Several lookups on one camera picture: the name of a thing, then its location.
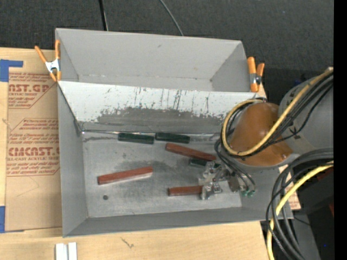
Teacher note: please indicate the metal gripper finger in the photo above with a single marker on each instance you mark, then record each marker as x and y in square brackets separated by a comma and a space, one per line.
[211, 169]
[211, 191]

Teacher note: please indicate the dark green flat block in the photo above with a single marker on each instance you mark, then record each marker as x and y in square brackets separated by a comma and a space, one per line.
[197, 163]
[172, 137]
[135, 138]

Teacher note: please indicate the red-brown flat block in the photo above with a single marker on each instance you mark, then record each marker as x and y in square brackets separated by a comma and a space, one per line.
[184, 191]
[189, 152]
[124, 175]

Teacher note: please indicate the grey metal bin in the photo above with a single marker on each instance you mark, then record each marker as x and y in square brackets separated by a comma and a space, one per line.
[151, 101]

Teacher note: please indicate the brown cardboard board red print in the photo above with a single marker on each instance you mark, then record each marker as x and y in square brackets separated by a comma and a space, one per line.
[32, 145]

